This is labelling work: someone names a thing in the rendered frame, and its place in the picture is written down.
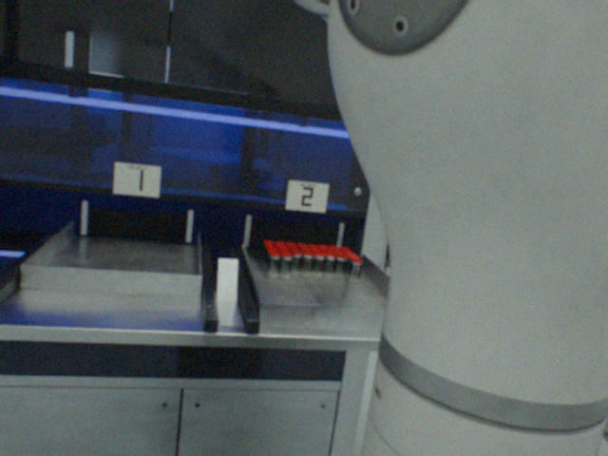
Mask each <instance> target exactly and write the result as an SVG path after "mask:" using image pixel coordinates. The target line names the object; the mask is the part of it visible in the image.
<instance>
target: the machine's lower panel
mask: <svg viewBox="0 0 608 456"><path fill-rule="evenodd" d="M340 385H341V381H340V380H302V379H251V378H199V377H148V376H97V375H45V374H0V456H176V445H177V434H178V423H179V412H180V400H181V389H184V391H183V401H182V413H181V423H180V444H179V456H329V452H330V445H331V438H332V433H333V420H334V415H335V408H336V401H337V395H338V391H339V390H340Z"/></svg>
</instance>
